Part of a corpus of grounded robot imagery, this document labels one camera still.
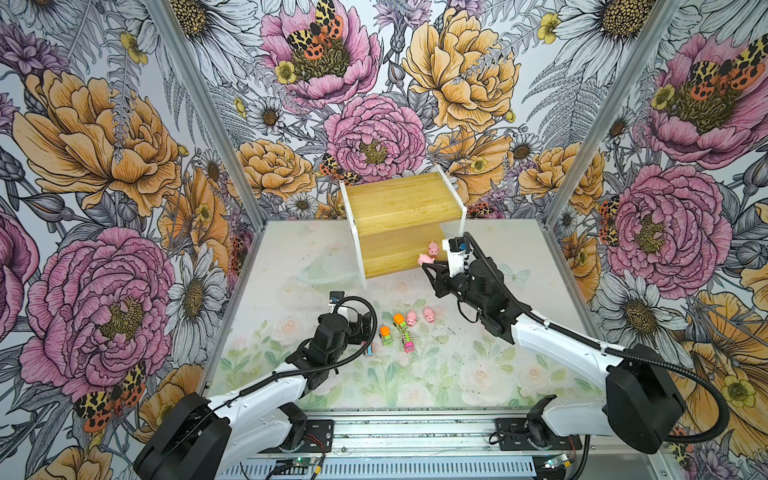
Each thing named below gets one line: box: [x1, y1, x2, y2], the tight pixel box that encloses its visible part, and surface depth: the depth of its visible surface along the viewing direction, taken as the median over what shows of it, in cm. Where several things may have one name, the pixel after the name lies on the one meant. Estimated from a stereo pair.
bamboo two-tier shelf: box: [339, 165, 467, 289], surface depth 81 cm
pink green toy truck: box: [403, 331, 415, 353], surface depth 90 cm
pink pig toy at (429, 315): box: [423, 307, 436, 324], surface depth 96 cm
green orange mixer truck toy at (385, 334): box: [379, 326, 393, 346], surface depth 91 cm
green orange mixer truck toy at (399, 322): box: [393, 313, 408, 332], surface depth 93 cm
